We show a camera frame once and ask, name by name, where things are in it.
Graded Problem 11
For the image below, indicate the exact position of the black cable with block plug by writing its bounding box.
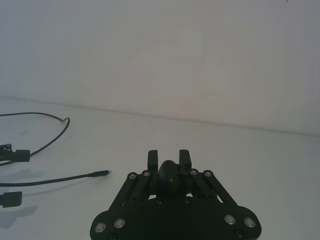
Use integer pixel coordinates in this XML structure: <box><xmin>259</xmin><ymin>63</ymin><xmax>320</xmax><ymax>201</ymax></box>
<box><xmin>0</xmin><ymin>112</ymin><xmax>71</xmax><ymax>163</ymax></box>

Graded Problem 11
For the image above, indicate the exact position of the black rounded plug adapter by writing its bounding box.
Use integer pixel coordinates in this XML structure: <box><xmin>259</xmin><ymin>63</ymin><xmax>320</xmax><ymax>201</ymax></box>
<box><xmin>155</xmin><ymin>159</ymin><xmax>187</xmax><ymax>199</ymax></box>

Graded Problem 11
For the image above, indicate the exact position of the black flat plug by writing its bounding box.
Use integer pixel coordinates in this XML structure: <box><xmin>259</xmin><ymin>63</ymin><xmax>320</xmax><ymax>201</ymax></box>
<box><xmin>0</xmin><ymin>190</ymin><xmax>24</xmax><ymax>209</ymax></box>

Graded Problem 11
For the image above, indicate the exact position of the black cable with silver tip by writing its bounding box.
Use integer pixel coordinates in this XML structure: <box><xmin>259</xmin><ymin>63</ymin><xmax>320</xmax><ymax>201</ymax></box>
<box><xmin>0</xmin><ymin>170</ymin><xmax>111</xmax><ymax>187</ymax></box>

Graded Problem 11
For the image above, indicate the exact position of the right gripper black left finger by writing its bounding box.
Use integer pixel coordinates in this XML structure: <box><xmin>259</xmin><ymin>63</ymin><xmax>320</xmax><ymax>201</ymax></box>
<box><xmin>92</xmin><ymin>149</ymin><xmax>159</xmax><ymax>235</ymax></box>

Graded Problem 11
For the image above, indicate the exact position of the white table cloth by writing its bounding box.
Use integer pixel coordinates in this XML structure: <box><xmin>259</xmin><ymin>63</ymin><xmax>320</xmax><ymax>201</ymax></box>
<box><xmin>0</xmin><ymin>96</ymin><xmax>320</xmax><ymax>240</ymax></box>

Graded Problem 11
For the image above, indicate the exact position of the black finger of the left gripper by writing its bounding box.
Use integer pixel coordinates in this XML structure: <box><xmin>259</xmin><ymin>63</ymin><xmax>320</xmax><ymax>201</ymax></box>
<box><xmin>0</xmin><ymin>143</ymin><xmax>17</xmax><ymax>161</ymax></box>

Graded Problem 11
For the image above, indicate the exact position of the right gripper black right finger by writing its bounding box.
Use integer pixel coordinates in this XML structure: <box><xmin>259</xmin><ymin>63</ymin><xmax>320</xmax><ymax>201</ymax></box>
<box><xmin>178</xmin><ymin>149</ymin><xmax>260</xmax><ymax>231</ymax></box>

